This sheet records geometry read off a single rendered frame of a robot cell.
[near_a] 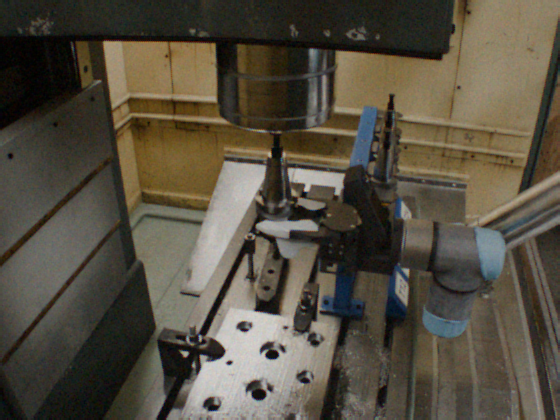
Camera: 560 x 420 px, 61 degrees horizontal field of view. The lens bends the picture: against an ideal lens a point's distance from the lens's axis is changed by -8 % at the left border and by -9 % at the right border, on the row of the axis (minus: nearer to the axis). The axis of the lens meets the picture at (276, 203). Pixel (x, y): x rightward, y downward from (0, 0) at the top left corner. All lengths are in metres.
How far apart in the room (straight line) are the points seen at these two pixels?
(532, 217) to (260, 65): 0.50
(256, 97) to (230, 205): 1.22
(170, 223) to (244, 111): 1.49
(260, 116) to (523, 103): 1.27
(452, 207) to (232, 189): 0.78
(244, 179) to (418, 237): 1.21
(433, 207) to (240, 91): 1.27
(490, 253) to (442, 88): 1.04
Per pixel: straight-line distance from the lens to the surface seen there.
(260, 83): 0.60
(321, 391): 0.93
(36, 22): 0.67
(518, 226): 0.87
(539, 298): 1.54
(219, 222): 1.78
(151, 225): 2.10
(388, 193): 1.03
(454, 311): 0.81
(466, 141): 1.80
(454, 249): 0.74
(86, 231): 1.10
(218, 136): 1.92
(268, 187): 0.73
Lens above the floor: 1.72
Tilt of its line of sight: 32 degrees down
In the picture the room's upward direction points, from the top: straight up
